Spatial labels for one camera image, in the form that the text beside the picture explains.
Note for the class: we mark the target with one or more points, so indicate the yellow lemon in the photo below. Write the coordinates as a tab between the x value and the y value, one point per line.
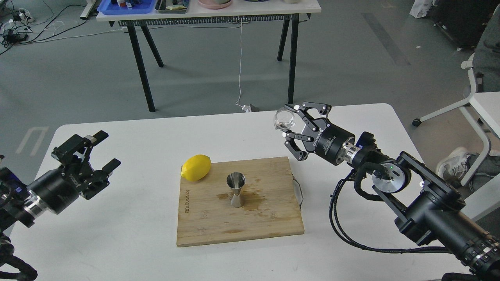
196	167

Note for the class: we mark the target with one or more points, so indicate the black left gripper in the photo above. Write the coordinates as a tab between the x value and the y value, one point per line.
59	188

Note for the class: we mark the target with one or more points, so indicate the pink plate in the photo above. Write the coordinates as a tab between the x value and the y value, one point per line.
215	4

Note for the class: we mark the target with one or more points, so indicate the steel double jigger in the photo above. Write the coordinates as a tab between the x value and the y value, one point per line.
235	181

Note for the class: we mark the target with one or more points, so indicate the small clear glass cup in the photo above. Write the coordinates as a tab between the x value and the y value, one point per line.
284	119

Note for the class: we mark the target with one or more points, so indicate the blue plastic tray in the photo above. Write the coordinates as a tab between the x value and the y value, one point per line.
108	7

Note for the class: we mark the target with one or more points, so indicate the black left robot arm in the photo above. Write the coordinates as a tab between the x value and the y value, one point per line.
13	207

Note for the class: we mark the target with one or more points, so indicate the white office chair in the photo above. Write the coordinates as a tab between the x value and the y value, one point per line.
473	107

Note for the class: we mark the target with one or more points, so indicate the grey metal tray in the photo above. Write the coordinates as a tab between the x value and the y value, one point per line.
172	6

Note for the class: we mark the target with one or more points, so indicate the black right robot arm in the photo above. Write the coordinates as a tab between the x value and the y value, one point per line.
428	210

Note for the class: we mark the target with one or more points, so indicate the bamboo cutting board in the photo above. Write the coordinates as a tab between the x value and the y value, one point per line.
270	208

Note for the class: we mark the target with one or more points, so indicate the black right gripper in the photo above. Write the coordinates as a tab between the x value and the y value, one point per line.
330	142

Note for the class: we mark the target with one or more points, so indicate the white background table black legs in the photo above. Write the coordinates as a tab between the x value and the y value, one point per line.
238	11

